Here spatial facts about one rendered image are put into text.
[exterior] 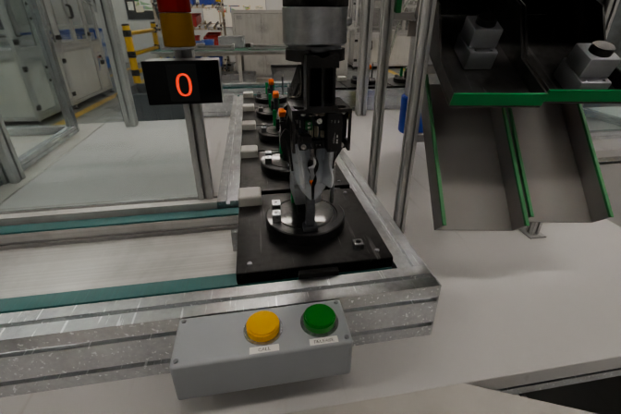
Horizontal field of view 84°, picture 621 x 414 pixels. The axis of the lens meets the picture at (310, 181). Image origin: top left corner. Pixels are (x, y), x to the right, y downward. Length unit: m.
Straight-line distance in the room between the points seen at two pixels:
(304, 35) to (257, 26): 7.44
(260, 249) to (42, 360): 0.30
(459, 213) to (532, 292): 0.21
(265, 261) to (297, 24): 0.33
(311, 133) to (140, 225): 0.44
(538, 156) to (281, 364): 0.56
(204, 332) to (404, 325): 0.29
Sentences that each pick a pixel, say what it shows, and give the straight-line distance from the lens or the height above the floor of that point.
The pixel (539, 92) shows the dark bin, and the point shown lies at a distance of 0.60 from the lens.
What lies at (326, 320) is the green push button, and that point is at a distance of 0.45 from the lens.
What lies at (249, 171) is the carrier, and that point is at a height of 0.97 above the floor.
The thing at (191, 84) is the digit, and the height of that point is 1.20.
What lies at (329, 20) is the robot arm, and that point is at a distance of 0.41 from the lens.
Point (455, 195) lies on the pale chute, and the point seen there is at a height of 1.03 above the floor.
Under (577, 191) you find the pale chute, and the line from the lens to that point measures 0.76.
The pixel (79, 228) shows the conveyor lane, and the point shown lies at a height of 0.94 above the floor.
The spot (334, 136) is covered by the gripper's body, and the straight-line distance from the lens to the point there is 0.42.
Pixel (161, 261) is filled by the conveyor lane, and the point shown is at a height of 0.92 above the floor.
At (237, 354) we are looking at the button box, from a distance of 0.45.
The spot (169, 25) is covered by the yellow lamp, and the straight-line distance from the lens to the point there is 0.63.
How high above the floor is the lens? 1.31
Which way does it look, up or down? 26 degrees down
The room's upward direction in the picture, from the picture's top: straight up
